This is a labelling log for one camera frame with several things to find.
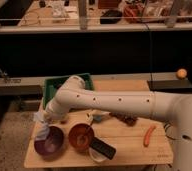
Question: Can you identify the light blue towel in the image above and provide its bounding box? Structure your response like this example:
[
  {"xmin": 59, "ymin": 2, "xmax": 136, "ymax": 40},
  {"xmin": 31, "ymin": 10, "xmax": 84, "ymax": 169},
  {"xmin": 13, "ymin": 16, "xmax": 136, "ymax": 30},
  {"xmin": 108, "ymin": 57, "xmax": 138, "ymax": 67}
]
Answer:
[{"xmin": 33, "ymin": 111, "xmax": 50, "ymax": 141}]

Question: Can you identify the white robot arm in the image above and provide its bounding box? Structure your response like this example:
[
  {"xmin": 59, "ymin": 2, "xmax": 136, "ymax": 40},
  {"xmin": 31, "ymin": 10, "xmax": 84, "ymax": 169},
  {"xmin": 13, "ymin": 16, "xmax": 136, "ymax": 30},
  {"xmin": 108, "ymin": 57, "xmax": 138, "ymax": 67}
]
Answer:
[{"xmin": 45, "ymin": 75, "xmax": 192, "ymax": 171}]

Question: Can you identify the purple bowl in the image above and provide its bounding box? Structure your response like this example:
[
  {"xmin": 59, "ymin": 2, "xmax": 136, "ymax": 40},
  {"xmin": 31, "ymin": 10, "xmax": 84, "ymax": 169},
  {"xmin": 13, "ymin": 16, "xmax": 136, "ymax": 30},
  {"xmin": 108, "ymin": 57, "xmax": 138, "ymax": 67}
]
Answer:
[{"xmin": 34, "ymin": 126, "xmax": 64, "ymax": 156}]

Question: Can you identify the orange bowl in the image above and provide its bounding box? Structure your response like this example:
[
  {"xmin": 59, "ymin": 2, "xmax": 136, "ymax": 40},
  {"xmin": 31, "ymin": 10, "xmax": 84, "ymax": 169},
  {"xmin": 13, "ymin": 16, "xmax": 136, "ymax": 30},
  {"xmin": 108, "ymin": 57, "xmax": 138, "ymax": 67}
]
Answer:
[{"xmin": 68, "ymin": 123, "xmax": 94, "ymax": 152}]

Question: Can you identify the white small bowl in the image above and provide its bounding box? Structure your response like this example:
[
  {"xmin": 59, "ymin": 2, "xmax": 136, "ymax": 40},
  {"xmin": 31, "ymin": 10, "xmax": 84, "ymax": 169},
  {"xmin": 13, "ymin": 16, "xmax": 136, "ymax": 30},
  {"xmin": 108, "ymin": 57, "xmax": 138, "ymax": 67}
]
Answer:
[{"xmin": 89, "ymin": 148, "xmax": 107, "ymax": 163}]

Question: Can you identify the green plastic tray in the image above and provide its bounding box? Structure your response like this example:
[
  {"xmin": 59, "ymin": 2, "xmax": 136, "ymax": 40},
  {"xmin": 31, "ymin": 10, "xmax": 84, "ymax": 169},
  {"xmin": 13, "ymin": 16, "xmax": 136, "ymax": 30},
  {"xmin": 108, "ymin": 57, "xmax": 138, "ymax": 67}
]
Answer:
[{"xmin": 43, "ymin": 73, "xmax": 94, "ymax": 107}]

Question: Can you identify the black remote control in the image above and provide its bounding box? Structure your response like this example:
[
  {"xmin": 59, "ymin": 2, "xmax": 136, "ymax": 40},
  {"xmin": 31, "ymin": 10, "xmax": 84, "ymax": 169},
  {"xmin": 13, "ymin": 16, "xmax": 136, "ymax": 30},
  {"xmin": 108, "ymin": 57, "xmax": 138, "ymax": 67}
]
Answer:
[{"xmin": 90, "ymin": 137, "xmax": 116, "ymax": 160}]

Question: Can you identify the orange carrot toy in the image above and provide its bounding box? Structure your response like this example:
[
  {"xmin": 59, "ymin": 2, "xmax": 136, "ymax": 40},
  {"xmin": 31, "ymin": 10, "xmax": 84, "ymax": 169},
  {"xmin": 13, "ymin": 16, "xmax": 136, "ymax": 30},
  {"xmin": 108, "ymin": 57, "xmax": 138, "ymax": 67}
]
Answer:
[{"xmin": 143, "ymin": 125, "xmax": 156, "ymax": 147}]

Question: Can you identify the black bag on shelf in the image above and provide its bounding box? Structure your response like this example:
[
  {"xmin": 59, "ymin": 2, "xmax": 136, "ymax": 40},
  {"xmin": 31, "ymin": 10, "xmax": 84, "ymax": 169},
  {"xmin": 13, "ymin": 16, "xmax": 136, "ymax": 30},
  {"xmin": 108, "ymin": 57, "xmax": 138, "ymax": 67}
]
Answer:
[{"xmin": 100, "ymin": 9, "xmax": 122, "ymax": 24}]

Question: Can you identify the red object on shelf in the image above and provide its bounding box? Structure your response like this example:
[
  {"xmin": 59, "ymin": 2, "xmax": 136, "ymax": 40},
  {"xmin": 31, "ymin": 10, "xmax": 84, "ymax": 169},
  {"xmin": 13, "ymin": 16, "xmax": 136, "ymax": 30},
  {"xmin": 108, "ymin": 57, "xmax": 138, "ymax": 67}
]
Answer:
[{"xmin": 123, "ymin": 3, "xmax": 143, "ymax": 23}]

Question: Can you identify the orange ball on ledge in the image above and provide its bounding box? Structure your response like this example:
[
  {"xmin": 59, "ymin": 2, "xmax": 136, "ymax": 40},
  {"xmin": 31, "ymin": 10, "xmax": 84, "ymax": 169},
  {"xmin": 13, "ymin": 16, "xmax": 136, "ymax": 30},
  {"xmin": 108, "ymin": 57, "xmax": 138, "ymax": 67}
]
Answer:
[{"xmin": 176, "ymin": 68, "xmax": 187, "ymax": 79}]

